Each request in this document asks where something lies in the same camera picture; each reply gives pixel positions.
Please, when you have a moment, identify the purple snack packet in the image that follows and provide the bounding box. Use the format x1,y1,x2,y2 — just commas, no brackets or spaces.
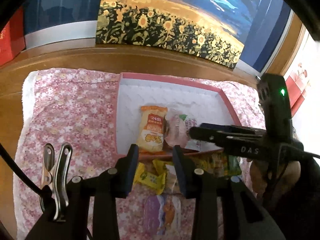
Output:
143,194,181,239

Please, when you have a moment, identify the person's right hand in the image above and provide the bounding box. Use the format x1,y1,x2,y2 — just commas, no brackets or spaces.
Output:
249,158,302,201

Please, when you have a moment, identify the red gift box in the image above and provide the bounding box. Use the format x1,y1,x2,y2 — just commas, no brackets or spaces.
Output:
0,7,25,66

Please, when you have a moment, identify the green snack bag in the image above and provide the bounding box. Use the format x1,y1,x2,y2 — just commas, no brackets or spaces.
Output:
201,152,242,177

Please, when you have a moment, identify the pink shallow box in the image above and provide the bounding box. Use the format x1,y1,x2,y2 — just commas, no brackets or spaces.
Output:
115,73,241,157

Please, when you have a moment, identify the metal spring clip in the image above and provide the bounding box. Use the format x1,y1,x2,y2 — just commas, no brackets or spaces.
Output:
40,142,73,222

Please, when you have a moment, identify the pink floral cloth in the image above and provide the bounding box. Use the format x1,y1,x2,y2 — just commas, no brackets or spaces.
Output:
12,68,267,240

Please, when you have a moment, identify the black cable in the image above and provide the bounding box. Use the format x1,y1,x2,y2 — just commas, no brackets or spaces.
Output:
0,142,46,198

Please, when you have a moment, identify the beige small snack packet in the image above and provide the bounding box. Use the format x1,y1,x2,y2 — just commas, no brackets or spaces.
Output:
164,164,181,194

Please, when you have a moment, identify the pink white snack packet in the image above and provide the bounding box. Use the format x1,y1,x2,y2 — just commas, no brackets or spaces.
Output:
164,108,201,151

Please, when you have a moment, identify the orange yellow snack bag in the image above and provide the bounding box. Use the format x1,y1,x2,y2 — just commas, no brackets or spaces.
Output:
136,106,168,154

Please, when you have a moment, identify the yellow small snack packet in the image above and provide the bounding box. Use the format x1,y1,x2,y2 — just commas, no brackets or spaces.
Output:
133,163,166,195

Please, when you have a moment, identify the sunflower field painting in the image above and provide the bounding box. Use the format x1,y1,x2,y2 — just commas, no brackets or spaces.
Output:
96,0,261,69

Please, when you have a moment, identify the red white curtain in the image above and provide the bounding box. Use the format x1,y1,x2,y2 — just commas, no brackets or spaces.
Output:
285,62,309,117

